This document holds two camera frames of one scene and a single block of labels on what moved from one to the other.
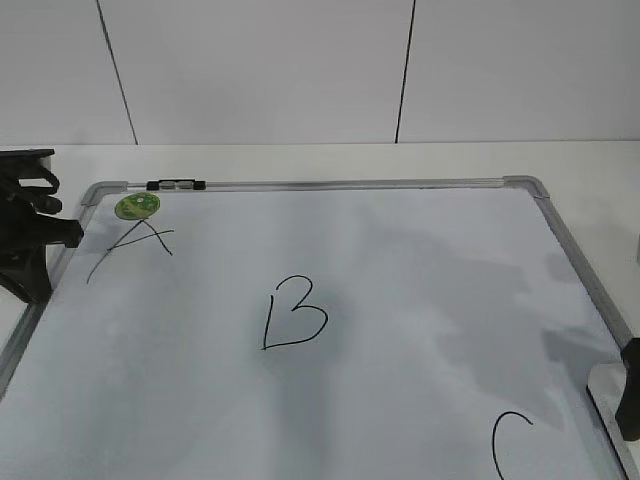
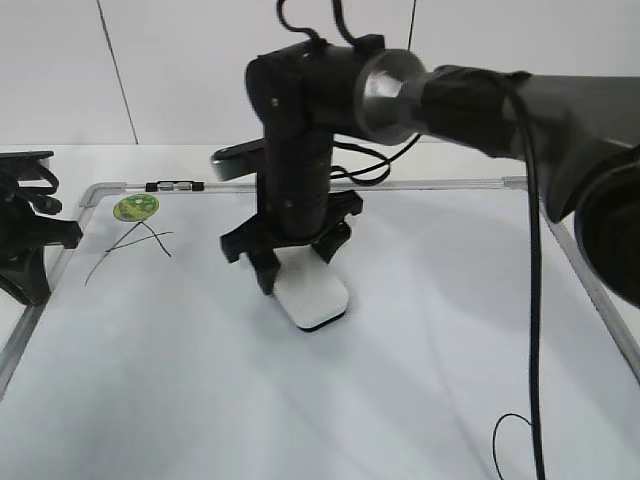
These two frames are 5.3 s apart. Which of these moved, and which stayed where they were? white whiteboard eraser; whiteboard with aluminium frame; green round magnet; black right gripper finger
Moved: black right gripper finger; white whiteboard eraser
Stayed: whiteboard with aluminium frame; green round magnet
